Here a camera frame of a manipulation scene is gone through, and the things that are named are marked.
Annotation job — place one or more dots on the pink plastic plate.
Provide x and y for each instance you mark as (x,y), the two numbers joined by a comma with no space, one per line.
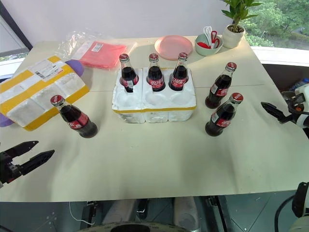
(173,47)

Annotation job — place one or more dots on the blue plastic bottle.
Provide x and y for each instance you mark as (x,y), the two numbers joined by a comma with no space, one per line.
(299,84)

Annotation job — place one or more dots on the red plastic spoon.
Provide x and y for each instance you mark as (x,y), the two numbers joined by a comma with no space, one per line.
(214,38)

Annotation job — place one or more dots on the potted plant in white pot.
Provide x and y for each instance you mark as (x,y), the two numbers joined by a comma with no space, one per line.
(234,31)

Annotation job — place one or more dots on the grey table leg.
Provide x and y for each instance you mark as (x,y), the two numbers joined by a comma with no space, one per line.
(186,212)
(118,211)

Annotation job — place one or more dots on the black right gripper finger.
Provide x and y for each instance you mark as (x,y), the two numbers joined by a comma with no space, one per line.
(271,106)
(274,113)

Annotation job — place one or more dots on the clear bag with red sheet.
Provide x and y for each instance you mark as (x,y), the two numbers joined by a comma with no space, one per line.
(101,53)

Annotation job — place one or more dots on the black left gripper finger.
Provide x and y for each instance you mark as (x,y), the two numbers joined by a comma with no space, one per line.
(23,148)
(37,159)

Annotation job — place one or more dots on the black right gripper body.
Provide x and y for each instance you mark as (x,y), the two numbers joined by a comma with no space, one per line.
(288,118)

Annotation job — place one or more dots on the glass cola bottle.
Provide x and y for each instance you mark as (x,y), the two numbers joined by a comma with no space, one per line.
(77,120)
(178,77)
(155,77)
(222,118)
(129,75)
(219,89)

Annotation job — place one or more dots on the white whisk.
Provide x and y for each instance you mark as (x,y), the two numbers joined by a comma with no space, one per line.
(208,33)

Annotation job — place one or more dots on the pale green bowl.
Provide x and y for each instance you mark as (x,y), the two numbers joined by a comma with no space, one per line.
(207,50)

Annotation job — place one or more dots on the foam lid with yellow tape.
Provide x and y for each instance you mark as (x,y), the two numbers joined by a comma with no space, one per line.
(41,94)

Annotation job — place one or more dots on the dark rounded robot base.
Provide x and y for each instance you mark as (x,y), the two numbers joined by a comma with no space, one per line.
(144,227)

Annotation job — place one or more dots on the dark window frame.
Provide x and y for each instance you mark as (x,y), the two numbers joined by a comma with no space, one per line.
(17,24)

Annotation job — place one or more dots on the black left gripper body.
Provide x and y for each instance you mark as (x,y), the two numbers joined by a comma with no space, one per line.
(9,170)

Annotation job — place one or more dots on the purple round object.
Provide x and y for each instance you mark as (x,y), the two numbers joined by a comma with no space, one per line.
(76,66)
(4,120)

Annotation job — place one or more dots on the white foam bottle tray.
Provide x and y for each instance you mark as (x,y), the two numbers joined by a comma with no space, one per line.
(154,106)

